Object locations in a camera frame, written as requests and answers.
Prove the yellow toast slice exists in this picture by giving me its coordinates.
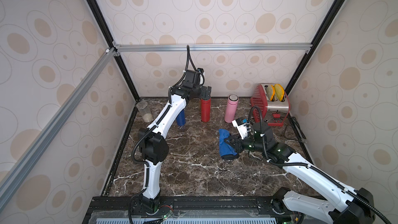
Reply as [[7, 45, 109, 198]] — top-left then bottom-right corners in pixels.
[[274, 84, 285, 102], [265, 85, 276, 102]]

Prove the red thermos bottle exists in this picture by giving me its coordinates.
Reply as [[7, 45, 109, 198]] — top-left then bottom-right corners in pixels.
[[201, 98, 211, 122]]

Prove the left diagonal aluminium rail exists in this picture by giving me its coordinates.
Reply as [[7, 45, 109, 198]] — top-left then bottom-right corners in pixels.
[[1, 47, 116, 211]]

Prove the left yellow toast slice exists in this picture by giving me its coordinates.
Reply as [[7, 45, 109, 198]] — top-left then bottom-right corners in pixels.
[[265, 85, 276, 102]]

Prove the red polka dot toaster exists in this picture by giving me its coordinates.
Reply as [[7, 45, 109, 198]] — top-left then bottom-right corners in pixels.
[[250, 84, 291, 127]]

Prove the blue thermos bottle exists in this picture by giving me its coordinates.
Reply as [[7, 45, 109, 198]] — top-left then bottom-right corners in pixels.
[[176, 112, 186, 127]]

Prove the black toaster power cable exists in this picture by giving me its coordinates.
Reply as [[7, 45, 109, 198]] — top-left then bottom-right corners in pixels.
[[281, 114, 309, 145]]

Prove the horizontal aluminium rail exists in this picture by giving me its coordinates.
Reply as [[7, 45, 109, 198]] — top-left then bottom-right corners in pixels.
[[115, 43, 313, 52]]

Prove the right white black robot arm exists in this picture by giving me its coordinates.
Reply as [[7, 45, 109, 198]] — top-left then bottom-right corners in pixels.
[[224, 106, 390, 224]]

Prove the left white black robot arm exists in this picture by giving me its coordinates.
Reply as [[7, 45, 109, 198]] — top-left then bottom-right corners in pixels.
[[131, 46, 211, 214]]

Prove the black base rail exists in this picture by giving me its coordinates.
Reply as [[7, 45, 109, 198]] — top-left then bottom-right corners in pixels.
[[83, 196, 305, 224]]

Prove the right yellow toast slice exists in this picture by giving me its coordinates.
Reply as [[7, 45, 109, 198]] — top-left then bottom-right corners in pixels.
[[274, 84, 285, 102]]

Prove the blue cloth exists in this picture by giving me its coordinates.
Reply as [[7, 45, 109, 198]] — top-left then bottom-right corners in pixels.
[[219, 129, 239, 160]]

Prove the clear glass cup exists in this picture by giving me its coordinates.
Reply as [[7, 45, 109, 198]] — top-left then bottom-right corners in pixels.
[[136, 100, 153, 123]]

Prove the pink thermos bottle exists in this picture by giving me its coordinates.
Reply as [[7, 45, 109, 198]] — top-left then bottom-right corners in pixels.
[[224, 94, 239, 123]]

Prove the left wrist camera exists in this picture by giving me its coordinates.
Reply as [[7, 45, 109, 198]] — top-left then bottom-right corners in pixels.
[[182, 68, 205, 88]]

